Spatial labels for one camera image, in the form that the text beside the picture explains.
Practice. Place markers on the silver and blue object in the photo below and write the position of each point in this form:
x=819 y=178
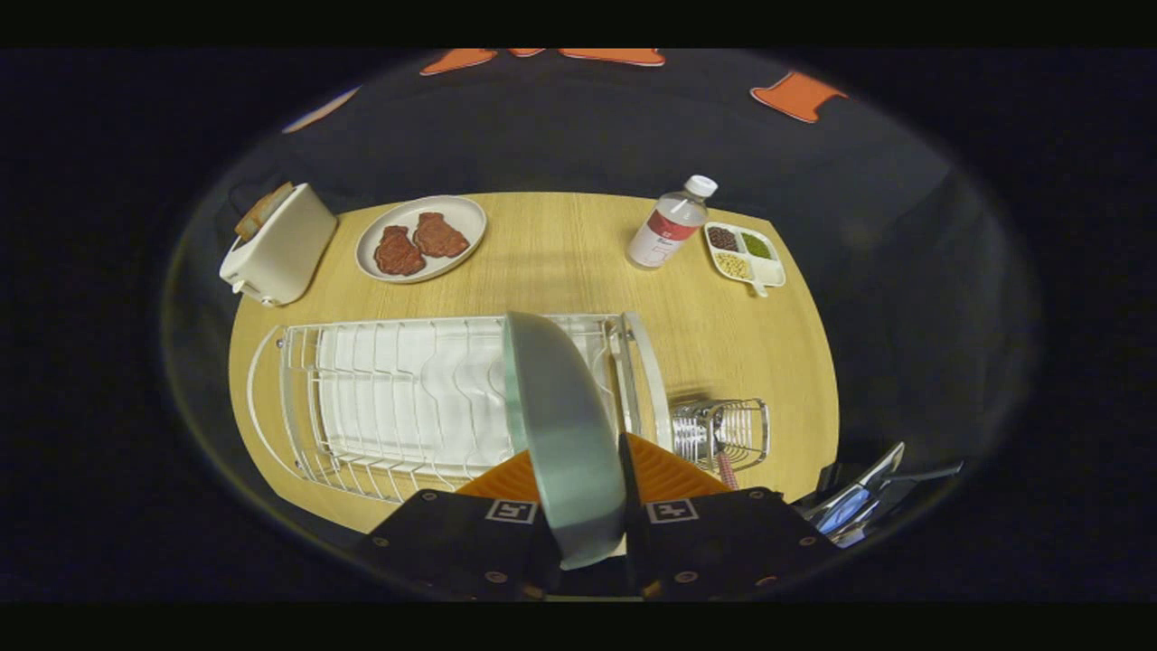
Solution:
x=850 y=508

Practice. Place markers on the pale green plate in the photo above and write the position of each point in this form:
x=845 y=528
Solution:
x=565 y=434

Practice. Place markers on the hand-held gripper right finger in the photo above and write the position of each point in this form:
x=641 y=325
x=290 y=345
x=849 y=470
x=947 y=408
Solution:
x=630 y=470

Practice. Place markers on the clear bottle with red label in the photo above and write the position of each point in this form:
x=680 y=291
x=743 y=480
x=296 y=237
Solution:
x=667 y=231

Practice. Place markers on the brown meat piece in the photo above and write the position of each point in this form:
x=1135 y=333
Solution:
x=398 y=253
x=440 y=235

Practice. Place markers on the toast slices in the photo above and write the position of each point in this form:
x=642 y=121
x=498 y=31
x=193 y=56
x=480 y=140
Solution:
x=262 y=210

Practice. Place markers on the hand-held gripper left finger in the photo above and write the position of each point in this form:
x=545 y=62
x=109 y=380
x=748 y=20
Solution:
x=452 y=542

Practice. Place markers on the beige oval plate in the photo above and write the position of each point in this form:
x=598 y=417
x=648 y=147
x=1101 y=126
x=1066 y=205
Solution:
x=461 y=217

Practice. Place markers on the white divided condiment tray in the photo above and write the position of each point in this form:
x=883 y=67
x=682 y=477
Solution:
x=768 y=269

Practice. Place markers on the white toaster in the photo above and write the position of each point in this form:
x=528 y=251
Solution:
x=280 y=249

